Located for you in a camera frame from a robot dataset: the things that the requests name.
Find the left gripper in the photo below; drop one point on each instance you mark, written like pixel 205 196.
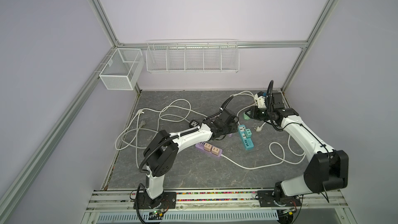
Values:
pixel 234 125

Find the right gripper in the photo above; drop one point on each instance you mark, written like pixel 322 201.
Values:
pixel 253 113

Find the teal power strip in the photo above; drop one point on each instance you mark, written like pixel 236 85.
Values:
pixel 248 143

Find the black power strip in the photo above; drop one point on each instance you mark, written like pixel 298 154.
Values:
pixel 194 124

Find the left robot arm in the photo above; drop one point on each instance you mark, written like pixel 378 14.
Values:
pixel 161 153

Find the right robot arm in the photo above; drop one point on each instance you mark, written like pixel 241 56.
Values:
pixel 327 167

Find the pink plug front strip right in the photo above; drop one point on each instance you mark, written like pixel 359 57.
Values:
pixel 215 151

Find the pink plug strip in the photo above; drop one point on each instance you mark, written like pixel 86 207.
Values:
pixel 207 147
pixel 215 151

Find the pink plug front strip left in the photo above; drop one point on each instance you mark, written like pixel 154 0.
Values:
pixel 207 147

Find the purple power strip front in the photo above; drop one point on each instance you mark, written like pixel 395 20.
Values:
pixel 200 147

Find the white mesh box basket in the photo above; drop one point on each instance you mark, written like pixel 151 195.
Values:
pixel 122 70

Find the white wire basket rack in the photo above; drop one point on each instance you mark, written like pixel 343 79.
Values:
pixel 193 56

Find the grey wall plug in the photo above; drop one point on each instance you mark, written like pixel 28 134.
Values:
pixel 141 124

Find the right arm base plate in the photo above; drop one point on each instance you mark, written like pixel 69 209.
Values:
pixel 268 198

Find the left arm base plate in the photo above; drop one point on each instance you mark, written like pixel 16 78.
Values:
pixel 166 200

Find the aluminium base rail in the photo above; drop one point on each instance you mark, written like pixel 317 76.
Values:
pixel 227 199

